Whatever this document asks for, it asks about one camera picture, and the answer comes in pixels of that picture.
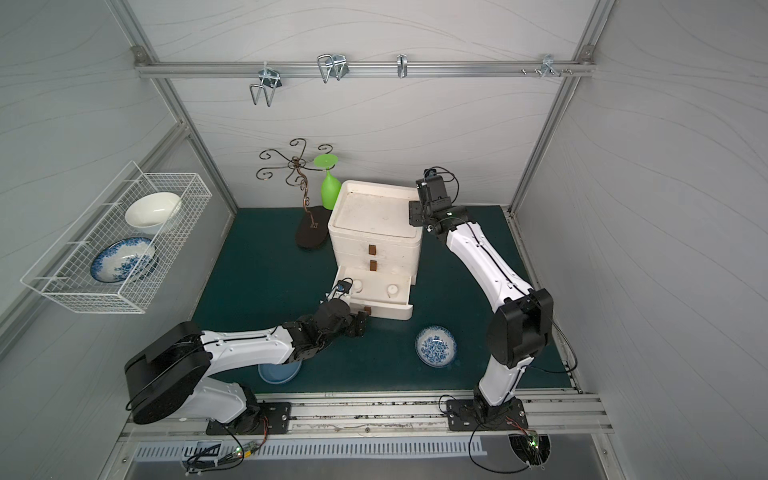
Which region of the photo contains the plain blue bowl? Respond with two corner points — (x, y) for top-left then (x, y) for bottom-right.
(257, 361), (302, 385)

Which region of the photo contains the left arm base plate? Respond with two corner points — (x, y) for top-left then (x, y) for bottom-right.
(205, 402), (292, 436)

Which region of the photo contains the drawer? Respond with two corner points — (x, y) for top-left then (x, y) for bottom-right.
(334, 266), (414, 321)

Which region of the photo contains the black cable right base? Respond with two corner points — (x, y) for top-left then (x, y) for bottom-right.
(464, 419), (541, 475)

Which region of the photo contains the green plastic wine glass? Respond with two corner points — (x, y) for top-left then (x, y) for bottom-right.
(314, 153), (341, 211)

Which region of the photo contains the white bowl in basket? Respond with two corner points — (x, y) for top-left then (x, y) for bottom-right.
(124, 192), (181, 234)

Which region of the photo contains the aluminium top rail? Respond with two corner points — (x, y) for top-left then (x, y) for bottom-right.
(135, 59), (597, 80)

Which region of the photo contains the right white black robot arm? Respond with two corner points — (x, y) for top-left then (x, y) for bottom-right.
(409, 167), (554, 413)

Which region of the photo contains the white wire basket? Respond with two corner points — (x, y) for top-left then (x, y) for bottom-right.
(21, 162), (212, 314)

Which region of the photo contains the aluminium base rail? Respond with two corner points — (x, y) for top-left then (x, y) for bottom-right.
(119, 389), (614, 442)

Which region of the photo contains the brown metal cup rack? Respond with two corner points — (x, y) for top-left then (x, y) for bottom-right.
(255, 137), (331, 250)

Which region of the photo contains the blue white patterned bowl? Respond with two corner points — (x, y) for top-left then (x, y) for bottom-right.
(415, 325), (457, 369)

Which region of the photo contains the blue patterned bowl in basket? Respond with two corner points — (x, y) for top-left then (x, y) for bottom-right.
(90, 237), (157, 284)

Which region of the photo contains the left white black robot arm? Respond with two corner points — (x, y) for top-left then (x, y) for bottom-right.
(124, 299), (369, 425)

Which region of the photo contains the white three-drawer cabinet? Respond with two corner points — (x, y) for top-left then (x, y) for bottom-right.
(328, 180), (423, 286)

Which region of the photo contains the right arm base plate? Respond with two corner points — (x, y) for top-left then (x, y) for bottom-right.
(444, 398), (529, 432)

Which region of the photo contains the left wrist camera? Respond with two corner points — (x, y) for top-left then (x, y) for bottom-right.
(334, 278), (354, 295)

